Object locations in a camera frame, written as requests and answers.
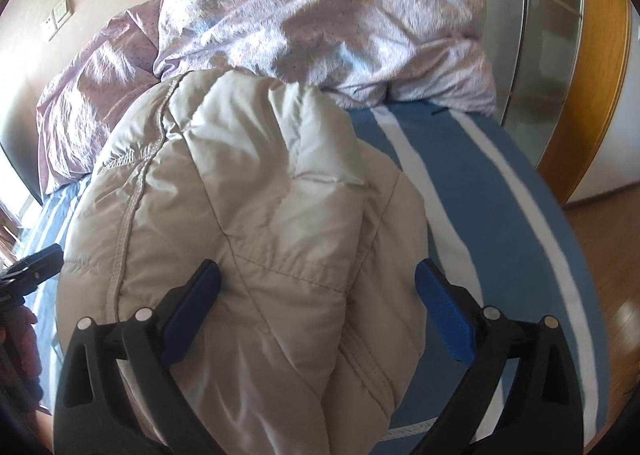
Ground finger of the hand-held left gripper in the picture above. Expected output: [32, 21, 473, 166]
[10, 243, 65, 283]

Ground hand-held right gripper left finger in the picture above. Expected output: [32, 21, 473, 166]
[52, 259, 222, 455]

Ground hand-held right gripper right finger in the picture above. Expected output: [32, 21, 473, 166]
[400, 257, 583, 455]

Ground beige down jacket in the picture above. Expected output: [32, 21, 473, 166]
[55, 68, 431, 455]

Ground person's left forearm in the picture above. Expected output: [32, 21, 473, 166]
[0, 305, 43, 403]

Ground black flat television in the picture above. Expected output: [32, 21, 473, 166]
[0, 138, 43, 206]

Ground blue white striped bed sheet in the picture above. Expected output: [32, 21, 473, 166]
[15, 100, 613, 455]

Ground wooden wardrobe with mirror door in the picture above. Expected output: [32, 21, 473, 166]
[435, 0, 640, 206]

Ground pale pink quilt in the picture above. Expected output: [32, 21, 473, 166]
[35, 0, 498, 196]

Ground white wall switch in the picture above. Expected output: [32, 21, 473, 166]
[51, 0, 76, 30]

